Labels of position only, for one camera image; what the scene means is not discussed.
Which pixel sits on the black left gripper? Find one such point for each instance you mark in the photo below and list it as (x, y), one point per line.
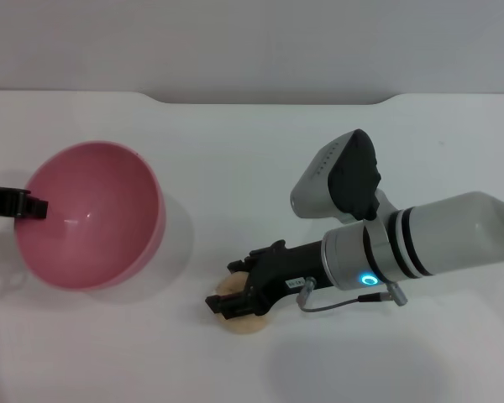
(2, 201)

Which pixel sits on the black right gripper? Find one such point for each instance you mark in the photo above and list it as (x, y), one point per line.
(285, 268)

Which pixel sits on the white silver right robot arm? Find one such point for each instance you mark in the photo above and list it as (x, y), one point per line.
(424, 247)

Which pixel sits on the pink plastic bowl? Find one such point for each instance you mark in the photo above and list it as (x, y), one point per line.
(88, 226)

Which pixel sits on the beige egg yolk pastry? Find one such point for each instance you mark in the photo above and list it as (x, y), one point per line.
(243, 325)

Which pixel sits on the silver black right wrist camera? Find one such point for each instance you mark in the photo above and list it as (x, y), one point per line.
(340, 180)

